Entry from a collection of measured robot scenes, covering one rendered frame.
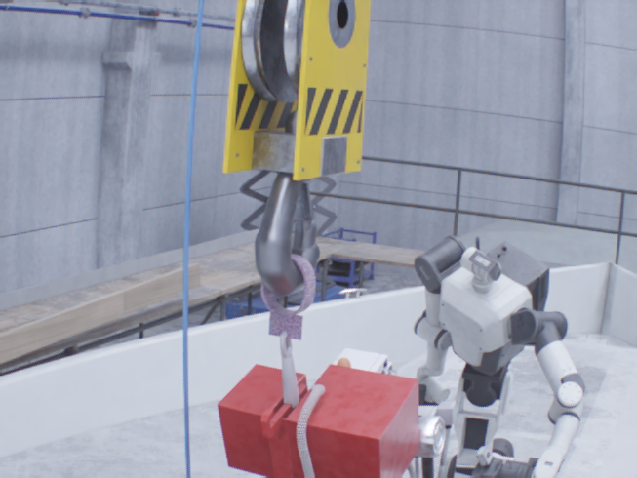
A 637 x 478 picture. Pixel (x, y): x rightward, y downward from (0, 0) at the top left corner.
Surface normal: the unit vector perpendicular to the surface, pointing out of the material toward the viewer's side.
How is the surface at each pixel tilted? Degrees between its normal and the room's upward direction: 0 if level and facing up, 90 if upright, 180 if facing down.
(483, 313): 73
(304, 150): 90
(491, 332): 115
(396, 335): 90
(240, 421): 107
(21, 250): 90
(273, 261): 99
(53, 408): 90
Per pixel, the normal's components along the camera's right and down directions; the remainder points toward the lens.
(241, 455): -0.42, 0.40
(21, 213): 0.92, 0.12
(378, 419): -0.07, -0.89
